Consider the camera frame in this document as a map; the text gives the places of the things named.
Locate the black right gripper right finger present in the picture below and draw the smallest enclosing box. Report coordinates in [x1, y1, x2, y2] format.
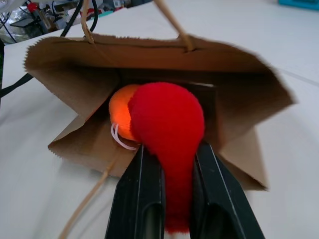
[189, 141, 265, 239]

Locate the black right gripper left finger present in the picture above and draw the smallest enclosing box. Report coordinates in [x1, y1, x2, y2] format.
[104, 144, 166, 239]

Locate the red plush toy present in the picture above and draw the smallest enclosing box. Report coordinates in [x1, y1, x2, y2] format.
[128, 81, 205, 236]

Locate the orange plush toy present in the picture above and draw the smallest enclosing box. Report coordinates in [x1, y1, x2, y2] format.
[108, 84, 143, 151]

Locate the brown paper bag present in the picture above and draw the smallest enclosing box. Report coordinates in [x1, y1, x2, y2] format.
[24, 0, 297, 239]

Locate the teal box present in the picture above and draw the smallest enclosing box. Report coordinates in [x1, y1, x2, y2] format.
[277, 0, 319, 7]

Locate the black cable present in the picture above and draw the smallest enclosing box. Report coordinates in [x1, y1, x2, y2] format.
[88, 0, 100, 33]
[0, 0, 83, 98]

